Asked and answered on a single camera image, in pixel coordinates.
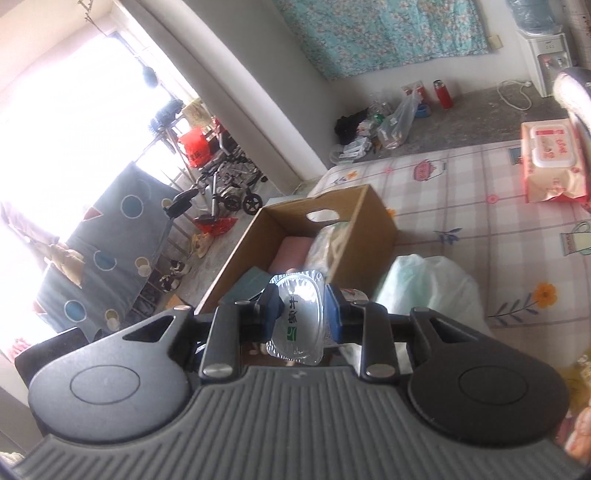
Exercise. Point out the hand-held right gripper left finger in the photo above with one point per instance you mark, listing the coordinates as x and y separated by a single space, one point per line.
272 307

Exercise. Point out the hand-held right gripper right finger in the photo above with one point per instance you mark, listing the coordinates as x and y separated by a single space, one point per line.
333 314

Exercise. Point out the translucent plastic bag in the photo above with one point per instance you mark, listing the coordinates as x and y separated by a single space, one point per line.
325 247

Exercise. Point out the brown cardboard box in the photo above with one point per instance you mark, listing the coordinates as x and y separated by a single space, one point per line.
364 230

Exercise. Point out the white bag with teal print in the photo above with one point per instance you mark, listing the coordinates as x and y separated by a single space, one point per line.
429 295

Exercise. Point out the red paper on floor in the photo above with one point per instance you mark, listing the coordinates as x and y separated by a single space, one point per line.
214 226

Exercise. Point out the black white shoe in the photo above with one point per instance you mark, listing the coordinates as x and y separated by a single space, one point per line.
178 266
168 282

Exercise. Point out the wheelchair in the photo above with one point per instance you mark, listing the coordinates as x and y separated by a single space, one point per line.
231 180

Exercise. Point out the black padded seat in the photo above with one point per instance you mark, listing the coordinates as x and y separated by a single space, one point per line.
180 203

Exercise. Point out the plaid bed sheet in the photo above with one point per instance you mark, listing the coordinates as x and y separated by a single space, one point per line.
461 207

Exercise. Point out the grey blanket with circle print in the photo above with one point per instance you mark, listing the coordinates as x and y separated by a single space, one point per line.
115 240

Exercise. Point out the red orange bag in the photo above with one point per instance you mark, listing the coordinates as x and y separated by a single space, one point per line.
193 147

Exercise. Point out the black cloth on floor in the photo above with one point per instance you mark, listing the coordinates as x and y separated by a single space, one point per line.
351 127

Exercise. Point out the clear plastic bag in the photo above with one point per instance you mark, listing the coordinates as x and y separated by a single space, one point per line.
397 122

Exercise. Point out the beige cloth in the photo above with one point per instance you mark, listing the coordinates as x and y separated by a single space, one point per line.
64 263

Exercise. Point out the blue bowl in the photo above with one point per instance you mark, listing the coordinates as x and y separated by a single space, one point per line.
423 111

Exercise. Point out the small red white container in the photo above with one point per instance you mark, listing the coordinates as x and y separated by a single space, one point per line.
412 90

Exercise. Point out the red thermos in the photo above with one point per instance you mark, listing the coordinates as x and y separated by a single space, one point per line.
442 94

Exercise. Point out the pink wet wipes pack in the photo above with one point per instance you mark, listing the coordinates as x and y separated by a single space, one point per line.
551 161

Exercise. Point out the teal floral cloth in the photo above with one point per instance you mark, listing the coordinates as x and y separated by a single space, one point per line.
383 37

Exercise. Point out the white water dispenser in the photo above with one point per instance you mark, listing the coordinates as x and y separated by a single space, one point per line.
545 64

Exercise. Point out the rolled patterned paper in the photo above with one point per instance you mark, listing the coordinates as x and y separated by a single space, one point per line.
579 32

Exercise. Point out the beige wall socket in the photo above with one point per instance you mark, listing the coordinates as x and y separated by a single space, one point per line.
495 42

